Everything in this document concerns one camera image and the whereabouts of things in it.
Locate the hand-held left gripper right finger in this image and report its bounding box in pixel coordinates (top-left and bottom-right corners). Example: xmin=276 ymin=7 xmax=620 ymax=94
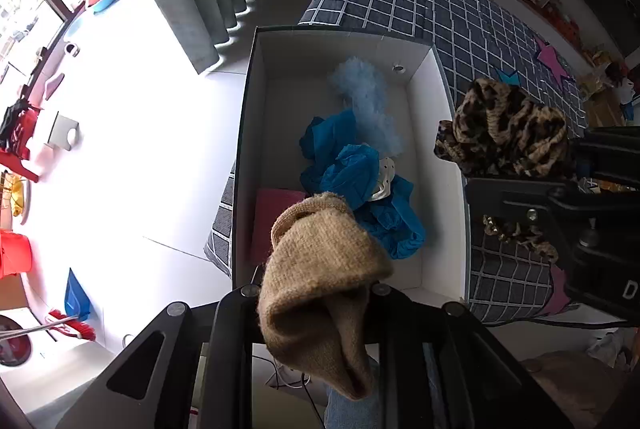
xmin=367 ymin=283 xmax=576 ymax=429

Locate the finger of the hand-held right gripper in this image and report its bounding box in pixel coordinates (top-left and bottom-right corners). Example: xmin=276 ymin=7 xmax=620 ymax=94
xmin=464 ymin=176 xmax=601 ymax=256
xmin=569 ymin=125 xmax=640 ymax=190

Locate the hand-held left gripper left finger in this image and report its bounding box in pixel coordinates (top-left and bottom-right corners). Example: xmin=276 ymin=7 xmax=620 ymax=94
xmin=55 ymin=284 xmax=262 ymax=429

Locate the leopard print knit cloth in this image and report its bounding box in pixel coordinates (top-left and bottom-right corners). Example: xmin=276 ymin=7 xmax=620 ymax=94
xmin=432 ymin=78 xmax=577 ymax=264

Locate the beige knit hat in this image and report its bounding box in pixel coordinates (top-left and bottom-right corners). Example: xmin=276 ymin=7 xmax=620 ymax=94
xmin=256 ymin=191 xmax=396 ymax=402

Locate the pink foam sponge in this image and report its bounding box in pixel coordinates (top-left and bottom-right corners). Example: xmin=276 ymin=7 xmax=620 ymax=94
xmin=250 ymin=188 xmax=309 ymax=266

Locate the light blue fluffy feather tuft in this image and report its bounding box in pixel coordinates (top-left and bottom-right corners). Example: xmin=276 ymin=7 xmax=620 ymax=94
xmin=327 ymin=56 xmax=407 ymax=158

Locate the white storage box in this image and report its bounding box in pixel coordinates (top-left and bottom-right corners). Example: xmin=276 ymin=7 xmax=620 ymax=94
xmin=230 ymin=25 xmax=469 ymax=306

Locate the white plastic bag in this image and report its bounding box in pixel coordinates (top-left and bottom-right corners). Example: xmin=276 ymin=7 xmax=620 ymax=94
xmin=586 ymin=329 xmax=632 ymax=369

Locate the person's jeans leg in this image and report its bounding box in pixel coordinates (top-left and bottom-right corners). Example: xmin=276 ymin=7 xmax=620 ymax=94
xmin=324 ymin=383 xmax=382 ymax=429

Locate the white perforated plastic piece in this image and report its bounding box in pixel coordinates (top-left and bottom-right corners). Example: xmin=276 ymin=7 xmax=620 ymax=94
xmin=367 ymin=156 xmax=399 ymax=203

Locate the blue crumpled cloth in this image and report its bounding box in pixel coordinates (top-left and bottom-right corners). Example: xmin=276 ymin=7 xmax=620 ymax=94
xmin=299 ymin=109 xmax=427 ymax=261

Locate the blue dustpan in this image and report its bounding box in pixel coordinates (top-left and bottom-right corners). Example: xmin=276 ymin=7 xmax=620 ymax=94
xmin=63 ymin=267 xmax=92 ymax=323

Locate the red broom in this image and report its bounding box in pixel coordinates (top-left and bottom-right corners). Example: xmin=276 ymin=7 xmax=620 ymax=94
xmin=46 ymin=308 xmax=97 ymax=341

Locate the red bucket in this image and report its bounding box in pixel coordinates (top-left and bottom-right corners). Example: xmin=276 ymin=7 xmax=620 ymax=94
xmin=0 ymin=229 xmax=32 ymax=279

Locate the red rack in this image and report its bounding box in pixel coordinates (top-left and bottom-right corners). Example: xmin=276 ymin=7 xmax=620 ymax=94
xmin=0 ymin=105 xmax=42 ymax=183

